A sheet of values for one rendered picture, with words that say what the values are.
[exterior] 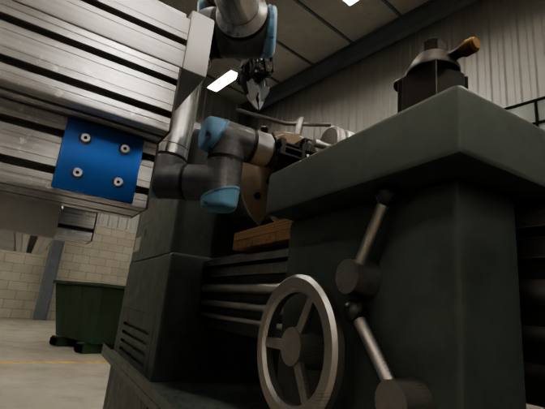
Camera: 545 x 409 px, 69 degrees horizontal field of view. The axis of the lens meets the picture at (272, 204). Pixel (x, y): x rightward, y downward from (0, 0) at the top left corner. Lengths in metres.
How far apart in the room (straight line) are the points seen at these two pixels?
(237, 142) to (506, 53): 8.63
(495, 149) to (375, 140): 0.10
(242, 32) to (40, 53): 0.52
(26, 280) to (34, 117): 10.45
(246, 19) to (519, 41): 8.54
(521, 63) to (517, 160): 8.66
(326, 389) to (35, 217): 0.41
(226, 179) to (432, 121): 0.52
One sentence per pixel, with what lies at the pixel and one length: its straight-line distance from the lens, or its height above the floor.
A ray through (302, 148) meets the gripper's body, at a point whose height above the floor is 1.09.
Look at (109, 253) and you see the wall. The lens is 11.39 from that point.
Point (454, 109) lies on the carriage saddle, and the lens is 0.34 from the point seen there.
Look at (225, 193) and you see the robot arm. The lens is 0.79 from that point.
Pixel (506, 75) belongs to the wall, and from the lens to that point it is 9.04.
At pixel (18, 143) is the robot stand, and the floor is 0.89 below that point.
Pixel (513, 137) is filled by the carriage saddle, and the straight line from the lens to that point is 0.39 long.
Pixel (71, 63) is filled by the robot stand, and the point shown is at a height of 0.98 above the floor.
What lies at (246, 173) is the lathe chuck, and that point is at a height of 1.08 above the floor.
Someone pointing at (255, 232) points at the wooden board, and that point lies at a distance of 0.83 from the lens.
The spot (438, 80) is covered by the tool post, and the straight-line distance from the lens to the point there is 0.65.
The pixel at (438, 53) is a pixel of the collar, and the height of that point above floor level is 1.14.
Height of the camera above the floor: 0.74
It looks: 15 degrees up
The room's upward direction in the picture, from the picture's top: 6 degrees clockwise
